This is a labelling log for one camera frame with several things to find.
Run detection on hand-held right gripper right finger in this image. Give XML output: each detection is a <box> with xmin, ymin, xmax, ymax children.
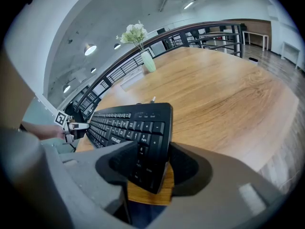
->
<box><xmin>166</xmin><ymin>142</ymin><xmax>284</xmax><ymax>214</ymax></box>

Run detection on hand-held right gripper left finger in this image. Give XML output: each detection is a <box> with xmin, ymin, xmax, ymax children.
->
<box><xmin>61</xmin><ymin>141</ymin><xmax>139</xmax><ymax>224</ymax></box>

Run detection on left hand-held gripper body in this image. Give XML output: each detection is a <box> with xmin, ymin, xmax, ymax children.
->
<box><xmin>54</xmin><ymin>111</ymin><xmax>77</xmax><ymax>144</ymax></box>

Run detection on black keyboard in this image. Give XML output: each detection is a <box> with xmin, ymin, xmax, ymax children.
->
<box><xmin>85</xmin><ymin>103</ymin><xmax>174</xmax><ymax>195</ymax></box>

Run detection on person's left forearm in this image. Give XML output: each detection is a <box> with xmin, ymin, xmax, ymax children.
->
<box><xmin>22</xmin><ymin>121</ymin><xmax>65</xmax><ymax>140</ymax></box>

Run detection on pale green vase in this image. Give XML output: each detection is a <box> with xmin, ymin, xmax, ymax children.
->
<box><xmin>140</xmin><ymin>51</ymin><xmax>157</xmax><ymax>73</ymax></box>

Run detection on white flowers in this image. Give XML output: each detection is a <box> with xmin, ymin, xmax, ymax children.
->
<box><xmin>116</xmin><ymin>20</ymin><xmax>149</xmax><ymax>52</ymax></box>

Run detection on white table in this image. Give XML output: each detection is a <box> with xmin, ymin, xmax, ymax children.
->
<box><xmin>281</xmin><ymin>41</ymin><xmax>301</xmax><ymax>69</ymax></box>
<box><xmin>242</xmin><ymin>30</ymin><xmax>272</xmax><ymax>52</ymax></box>

